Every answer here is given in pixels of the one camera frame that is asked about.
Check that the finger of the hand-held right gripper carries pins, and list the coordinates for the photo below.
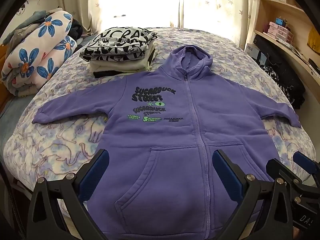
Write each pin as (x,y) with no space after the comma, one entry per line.
(303,158)
(282,171)

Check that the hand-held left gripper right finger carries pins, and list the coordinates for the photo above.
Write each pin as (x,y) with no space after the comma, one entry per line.
(227,177)

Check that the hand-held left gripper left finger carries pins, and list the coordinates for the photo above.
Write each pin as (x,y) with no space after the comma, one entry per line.
(96,172)

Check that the purple zip hoodie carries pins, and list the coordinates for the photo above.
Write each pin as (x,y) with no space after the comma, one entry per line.
(175,167)

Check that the dark clothes pile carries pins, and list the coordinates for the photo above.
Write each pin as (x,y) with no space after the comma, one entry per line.
(76,28)

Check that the cat print bed blanket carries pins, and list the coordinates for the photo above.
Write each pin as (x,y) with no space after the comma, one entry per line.
(62,135)

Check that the black white speckled cloth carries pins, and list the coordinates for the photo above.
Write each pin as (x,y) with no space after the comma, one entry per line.
(268,71)

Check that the black bag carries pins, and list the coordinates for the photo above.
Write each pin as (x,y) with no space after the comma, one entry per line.
(282,62)

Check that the folded black garment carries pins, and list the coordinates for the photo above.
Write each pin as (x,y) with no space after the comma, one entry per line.
(107,73)

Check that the folded cream garment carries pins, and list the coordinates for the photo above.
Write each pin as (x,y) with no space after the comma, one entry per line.
(112,63)

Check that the grey cardboard box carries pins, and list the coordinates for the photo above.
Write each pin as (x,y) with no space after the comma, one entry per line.
(258,55)

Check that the yellow cloth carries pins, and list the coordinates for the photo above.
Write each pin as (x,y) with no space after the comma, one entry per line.
(314,40)

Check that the pink drawer organizer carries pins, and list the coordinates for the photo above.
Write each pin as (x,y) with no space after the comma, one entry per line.
(280,32)

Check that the rolled blue flower blanket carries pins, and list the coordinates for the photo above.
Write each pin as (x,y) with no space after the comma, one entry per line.
(42,55)

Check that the black white graffiti print garment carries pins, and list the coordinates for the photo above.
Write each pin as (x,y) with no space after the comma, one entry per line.
(120,42)

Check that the purple yarn ball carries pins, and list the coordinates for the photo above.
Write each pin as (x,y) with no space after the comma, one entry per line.
(265,28)

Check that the small blue box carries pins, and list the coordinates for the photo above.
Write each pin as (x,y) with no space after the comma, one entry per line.
(281,21)

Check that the wooden shelf unit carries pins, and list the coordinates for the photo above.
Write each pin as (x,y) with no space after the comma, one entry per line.
(300,7)

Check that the grey blue cloth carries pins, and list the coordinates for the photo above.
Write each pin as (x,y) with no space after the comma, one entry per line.
(25,23)

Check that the wooden bed frame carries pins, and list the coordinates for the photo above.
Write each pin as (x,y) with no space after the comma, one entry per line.
(3,55)

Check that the cartoon wall sticker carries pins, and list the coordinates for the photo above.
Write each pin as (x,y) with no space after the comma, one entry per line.
(21,10)

